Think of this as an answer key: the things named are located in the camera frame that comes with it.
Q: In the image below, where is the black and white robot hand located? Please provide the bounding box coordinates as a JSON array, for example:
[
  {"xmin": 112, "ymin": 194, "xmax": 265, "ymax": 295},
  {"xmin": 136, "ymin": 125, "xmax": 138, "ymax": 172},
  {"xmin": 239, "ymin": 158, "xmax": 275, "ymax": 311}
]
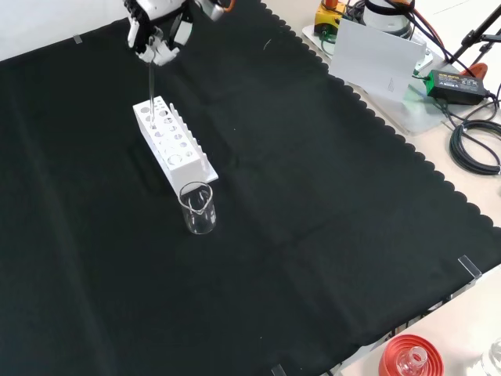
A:
[{"xmin": 123, "ymin": 0, "xmax": 193, "ymax": 67}]

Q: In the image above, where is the small clear glass flask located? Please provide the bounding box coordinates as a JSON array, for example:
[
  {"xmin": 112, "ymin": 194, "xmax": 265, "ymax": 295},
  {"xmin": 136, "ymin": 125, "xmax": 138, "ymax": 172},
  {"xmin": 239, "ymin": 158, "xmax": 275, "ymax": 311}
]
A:
[{"xmin": 396, "ymin": 346, "xmax": 429, "ymax": 376}]

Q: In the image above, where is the black power adapter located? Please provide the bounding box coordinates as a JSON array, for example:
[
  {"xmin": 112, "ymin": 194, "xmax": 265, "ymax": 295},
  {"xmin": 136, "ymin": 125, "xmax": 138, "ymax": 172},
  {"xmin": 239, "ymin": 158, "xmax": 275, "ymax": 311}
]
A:
[{"xmin": 425, "ymin": 69, "xmax": 491, "ymax": 107}]

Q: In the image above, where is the coiled black cable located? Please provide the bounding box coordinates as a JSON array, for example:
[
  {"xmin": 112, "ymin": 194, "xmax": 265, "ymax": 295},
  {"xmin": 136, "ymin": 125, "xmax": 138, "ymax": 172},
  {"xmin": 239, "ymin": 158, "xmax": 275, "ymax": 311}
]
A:
[{"xmin": 449, "ymin": 120, "xmax": 501, "ymax": 176}]

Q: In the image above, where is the small clear glass beaker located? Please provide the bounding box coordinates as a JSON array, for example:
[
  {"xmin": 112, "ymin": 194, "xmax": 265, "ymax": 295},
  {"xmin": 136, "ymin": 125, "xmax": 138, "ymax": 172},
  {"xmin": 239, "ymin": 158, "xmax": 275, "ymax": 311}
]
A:
[{"xmin": 178, "ymin": 181, "xmax": 218, "ymax": 236}]

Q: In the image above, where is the clear glass rod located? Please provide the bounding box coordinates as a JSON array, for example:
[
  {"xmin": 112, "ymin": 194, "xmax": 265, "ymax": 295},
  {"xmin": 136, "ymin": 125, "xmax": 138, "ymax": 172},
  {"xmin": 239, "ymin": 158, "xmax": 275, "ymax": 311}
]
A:
[{"xmin": 148, "ymin": 61, "xmax": 157, "ymax": 129}]

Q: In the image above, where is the black bench cloth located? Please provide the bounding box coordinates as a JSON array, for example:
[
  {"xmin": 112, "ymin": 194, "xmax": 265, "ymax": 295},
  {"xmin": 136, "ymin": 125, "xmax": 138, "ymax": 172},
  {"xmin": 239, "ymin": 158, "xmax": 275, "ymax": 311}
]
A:
[{"xmin": 0, "ymin": 0, "xmax": 501, "ymax": 376}]

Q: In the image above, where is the grey metal base plate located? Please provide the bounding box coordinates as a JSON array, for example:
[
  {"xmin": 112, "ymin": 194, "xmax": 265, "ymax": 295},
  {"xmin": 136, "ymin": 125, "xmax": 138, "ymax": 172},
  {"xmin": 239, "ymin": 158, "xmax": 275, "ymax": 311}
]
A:
[{"xmin": 301, "ymin": 23, "xmax": 458, "ymax": 136}]

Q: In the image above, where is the orange tripod foot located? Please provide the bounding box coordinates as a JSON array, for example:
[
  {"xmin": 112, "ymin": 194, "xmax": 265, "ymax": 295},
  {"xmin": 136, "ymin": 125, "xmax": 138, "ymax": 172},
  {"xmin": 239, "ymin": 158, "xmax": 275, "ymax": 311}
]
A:
[{"xmin": 461, "ymin": 62, "xmax": 488, "ymax": 80}]

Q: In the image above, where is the white test tube rack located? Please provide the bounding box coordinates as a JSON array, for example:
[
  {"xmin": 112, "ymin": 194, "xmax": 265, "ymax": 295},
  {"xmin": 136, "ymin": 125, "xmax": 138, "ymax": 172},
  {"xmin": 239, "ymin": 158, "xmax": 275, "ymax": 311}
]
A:
[{"xmin": 132, "ymin": 96, "xmax": 219, "ymax": 197}]

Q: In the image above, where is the orange cable with connector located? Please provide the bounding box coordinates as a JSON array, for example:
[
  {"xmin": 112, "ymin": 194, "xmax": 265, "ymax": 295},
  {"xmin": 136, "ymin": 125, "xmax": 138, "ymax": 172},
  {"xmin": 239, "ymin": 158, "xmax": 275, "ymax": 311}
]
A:
[{"xmin": 406, "ymin": 0, "xmax": 445, "ymax": 54}]

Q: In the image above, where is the black tripod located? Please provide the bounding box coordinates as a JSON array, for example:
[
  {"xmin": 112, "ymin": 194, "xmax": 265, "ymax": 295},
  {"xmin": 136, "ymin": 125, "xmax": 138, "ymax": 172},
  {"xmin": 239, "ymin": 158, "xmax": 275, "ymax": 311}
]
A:
[{"xmin": 445, "ymin": 0, "xmax": 501, "ymax": 68}]

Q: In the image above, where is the clear glass vessel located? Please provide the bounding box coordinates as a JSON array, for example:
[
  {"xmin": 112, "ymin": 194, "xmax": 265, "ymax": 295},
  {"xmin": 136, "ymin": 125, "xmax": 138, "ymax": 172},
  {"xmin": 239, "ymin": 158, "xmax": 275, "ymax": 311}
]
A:
[{"xmin": 479, "ymin": 339, "xmax": 501, "ymax": 376}]

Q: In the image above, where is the pale board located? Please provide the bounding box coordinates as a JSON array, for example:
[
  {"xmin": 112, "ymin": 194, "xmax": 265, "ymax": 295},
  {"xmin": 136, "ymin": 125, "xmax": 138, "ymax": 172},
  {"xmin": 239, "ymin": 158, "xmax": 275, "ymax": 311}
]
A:
[{"xmin": 330, "ymin": 18, "xmax": 427, "ymax": 105}]

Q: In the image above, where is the red ribbed funnel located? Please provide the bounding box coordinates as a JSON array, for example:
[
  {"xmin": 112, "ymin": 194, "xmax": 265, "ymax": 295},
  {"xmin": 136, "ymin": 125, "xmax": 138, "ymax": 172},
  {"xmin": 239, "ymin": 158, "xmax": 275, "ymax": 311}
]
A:
[{"xmin": 377, "ymin": 333, "xmax": 445, "ymax": 376}]

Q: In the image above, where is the yellow stop button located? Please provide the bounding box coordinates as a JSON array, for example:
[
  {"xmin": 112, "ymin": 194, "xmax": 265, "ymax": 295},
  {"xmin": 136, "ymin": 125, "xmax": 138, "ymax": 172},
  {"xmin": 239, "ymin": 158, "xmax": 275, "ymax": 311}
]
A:
[{"xmin": 315, "ymin": 0, "xmax": 348, "ymax": 37}]

